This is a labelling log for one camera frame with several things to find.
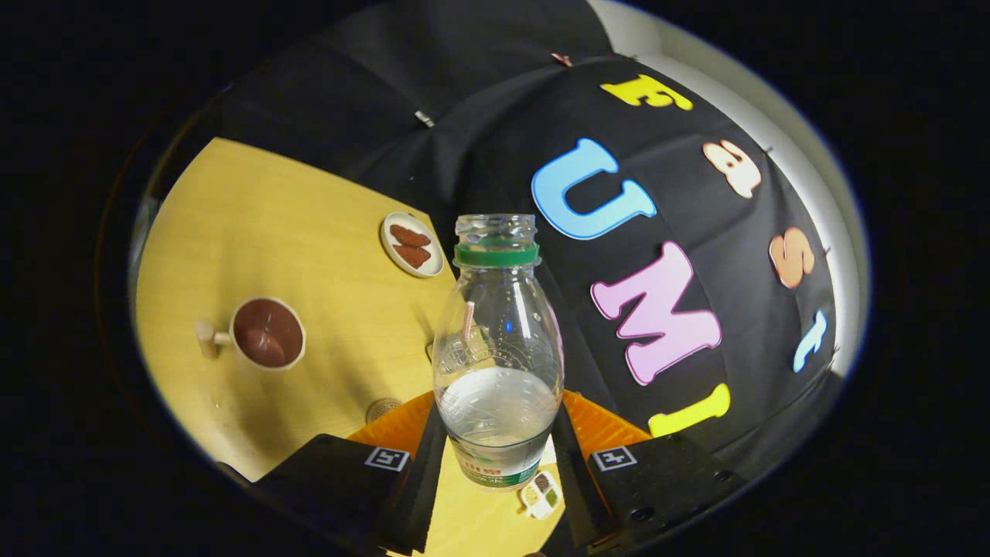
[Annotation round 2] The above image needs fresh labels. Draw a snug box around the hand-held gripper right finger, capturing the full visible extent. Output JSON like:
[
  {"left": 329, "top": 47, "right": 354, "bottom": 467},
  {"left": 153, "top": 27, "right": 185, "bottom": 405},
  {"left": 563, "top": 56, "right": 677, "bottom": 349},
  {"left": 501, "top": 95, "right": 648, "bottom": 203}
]
[{"left": 553, "top": 391, "right": 747, "bottom": 554}]

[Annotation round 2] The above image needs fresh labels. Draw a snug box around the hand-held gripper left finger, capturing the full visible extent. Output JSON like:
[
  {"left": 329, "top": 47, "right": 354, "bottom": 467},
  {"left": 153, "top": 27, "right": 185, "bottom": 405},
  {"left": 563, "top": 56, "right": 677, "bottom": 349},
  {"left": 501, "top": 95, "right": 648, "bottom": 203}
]
[{"left": 255, "top": 391, "right": 449, "bottom": 556}]

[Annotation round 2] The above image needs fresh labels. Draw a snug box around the clear plastic juice bottle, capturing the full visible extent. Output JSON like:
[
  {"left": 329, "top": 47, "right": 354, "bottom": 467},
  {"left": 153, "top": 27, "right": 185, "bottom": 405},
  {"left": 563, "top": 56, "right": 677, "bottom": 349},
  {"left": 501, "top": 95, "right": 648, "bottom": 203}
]
[{"left": 432, "top": 214, "right": 565, "bottom": 492}]

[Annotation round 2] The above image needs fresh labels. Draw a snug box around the beige cup with handle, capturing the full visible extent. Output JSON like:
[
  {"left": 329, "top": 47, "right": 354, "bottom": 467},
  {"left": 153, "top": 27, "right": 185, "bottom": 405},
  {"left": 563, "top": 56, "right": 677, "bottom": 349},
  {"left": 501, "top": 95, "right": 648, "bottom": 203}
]
[{"left": 194, "top": 296, "right": 307, "bottom": 372}]

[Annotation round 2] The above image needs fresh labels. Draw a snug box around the white divided bean dish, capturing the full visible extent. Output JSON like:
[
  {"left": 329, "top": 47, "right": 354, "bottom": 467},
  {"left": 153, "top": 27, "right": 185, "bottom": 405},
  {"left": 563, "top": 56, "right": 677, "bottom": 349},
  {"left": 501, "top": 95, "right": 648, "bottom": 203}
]
[{"left": 520, "top": 470, "right": 562, "bottom": 521}]

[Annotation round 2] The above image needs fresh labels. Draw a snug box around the small white plate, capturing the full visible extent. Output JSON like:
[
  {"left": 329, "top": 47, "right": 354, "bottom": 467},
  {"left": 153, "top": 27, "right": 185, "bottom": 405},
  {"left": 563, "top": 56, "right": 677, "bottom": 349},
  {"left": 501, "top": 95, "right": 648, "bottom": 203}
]
[{"left": 380, "top": 212, "right": 446, "bottom": 279}]

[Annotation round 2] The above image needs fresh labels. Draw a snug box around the wooden table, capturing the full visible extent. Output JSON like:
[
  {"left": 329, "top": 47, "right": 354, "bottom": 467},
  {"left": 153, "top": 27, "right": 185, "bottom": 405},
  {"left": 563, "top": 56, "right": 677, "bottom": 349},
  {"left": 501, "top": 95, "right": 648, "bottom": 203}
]
[{"left": 135, "top": 138, "right": 569, "bottom": 557}]

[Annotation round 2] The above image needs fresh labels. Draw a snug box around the black backdrop cloth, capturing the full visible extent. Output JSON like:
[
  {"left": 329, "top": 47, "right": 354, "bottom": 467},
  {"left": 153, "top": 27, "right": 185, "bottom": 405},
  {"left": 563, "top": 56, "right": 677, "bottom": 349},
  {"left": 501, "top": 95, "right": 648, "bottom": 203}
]
[{"left": 147, "top": 0, "right": 840, "bottom": 480}]

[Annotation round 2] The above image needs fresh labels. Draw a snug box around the wire mesh holder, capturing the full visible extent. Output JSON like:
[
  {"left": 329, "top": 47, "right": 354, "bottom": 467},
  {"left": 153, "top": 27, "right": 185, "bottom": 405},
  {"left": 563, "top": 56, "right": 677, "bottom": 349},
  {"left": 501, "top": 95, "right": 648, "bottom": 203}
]
[{"left": 425, "top": 329, "right": 496, "bottom": 372}]

